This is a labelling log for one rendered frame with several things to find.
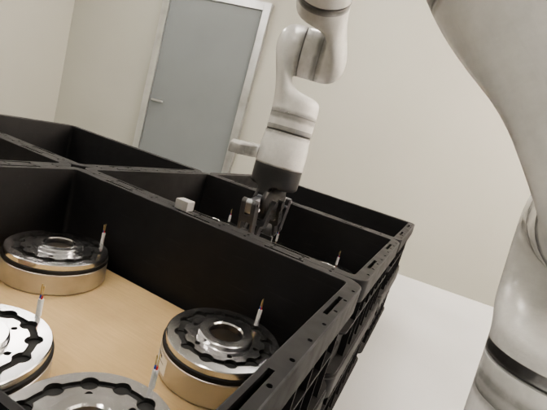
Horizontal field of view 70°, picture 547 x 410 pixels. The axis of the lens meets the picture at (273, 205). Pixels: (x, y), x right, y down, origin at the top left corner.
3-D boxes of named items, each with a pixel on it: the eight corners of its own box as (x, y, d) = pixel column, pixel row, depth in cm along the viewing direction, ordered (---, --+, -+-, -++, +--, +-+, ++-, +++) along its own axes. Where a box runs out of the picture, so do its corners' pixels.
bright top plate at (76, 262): (125, 262, 45) (127, 257, 45) (37, 279, 36) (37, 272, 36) (73, 231, 49) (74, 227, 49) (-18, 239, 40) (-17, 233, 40)
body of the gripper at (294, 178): (291, 167, 55) (273, 229, 57) (311, 169, 63) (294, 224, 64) (247, 153, 58) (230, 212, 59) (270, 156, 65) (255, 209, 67)
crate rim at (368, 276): (396, 255, 65) (400, 241, 64) (357, 307, 37) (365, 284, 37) (203, 183, 80) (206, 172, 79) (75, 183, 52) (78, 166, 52)
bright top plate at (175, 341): (297, 351, 36) (299, 345, 36) (234, 400, 27) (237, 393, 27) (215, 303, 41) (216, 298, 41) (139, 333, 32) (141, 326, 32)
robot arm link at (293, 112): (251, 122, 56) (310, 139, 56) (281, 12, 54) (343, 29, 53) (258, 124, 63) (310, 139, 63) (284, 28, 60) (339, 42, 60)
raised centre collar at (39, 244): (92, 253, 43) (94, 247, 43) (49, 259, 39) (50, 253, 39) (66, 237, 46) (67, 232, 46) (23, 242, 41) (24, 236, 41)
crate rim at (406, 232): (412, 233, 92) (415, 224, 91) (396, 254, 65) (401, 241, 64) (266, 183, 107) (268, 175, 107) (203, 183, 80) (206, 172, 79)
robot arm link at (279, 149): (251, 154, 67) (261, 119, 66) (310, 173, 63) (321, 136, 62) (224, 150, 59) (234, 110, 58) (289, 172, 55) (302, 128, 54)
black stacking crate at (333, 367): (377, 306, 66) (399, 244, 64) (327, 391, 39) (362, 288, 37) (192, 227, 81) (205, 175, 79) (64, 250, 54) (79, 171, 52)
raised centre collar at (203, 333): (261, 342, 35) (264, 335, 35) (229, 362, 31) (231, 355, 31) (220, 317, 37) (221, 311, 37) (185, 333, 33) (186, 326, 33)
